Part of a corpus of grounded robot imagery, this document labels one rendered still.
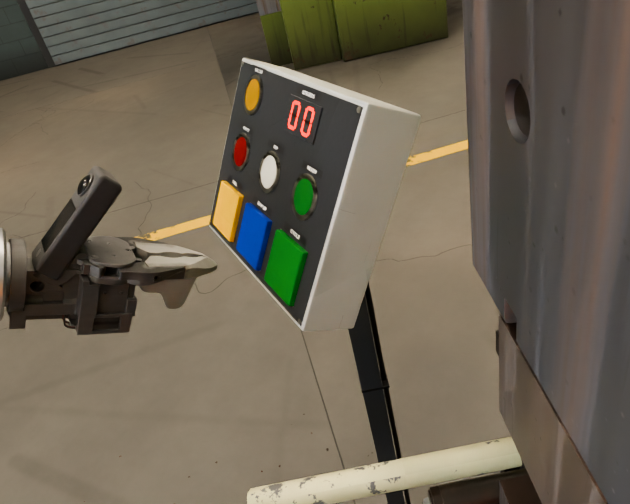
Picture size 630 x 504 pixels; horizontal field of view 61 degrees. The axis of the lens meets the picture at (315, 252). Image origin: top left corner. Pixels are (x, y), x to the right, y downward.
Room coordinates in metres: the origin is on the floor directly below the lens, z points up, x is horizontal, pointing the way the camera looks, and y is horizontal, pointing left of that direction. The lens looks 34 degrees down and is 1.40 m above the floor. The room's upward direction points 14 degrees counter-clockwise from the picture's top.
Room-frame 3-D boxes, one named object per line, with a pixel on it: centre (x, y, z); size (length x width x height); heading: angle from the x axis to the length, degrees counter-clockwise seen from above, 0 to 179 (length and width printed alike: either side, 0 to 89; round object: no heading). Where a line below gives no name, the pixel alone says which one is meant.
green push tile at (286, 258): (0.56, 0.04, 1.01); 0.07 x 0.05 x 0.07; 22
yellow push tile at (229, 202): (0.75, 0.11, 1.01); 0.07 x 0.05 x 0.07; 22
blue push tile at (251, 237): (0.65, 0.08, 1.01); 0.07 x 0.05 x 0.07; 22
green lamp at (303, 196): (0.58, 0.00, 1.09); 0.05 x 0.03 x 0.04; 177
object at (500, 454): (0.49, -0.02, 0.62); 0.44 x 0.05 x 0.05; 87
